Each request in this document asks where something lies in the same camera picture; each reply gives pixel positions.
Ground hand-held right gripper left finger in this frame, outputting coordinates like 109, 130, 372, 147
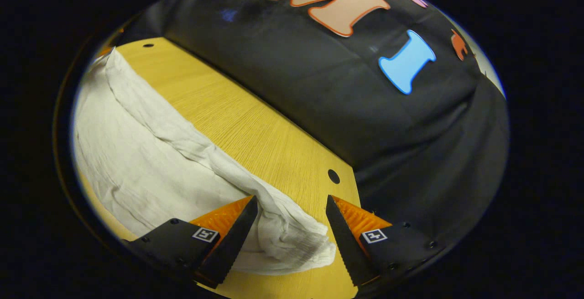
122, 195, 259, 289

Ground black backdrop cloth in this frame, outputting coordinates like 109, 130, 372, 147
114, 0, 509, 263

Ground white jeans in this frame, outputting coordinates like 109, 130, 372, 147
73, 48, 337, 276

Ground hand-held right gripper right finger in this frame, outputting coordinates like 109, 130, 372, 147
325, 194, 438, 288

